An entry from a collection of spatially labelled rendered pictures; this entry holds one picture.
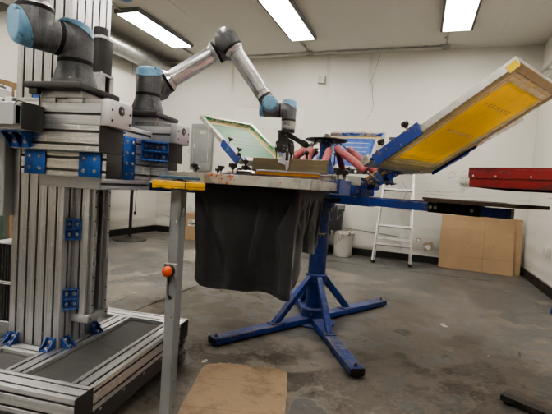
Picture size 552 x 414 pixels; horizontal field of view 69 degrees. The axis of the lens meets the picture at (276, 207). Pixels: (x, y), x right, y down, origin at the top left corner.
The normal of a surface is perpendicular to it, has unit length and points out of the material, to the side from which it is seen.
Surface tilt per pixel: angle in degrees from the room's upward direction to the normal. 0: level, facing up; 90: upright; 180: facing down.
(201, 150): 90
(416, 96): 90
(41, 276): 90
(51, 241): 90
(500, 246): 78
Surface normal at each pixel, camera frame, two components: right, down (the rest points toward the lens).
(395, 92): -0.34, 0.03
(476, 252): -0.32, -0.18
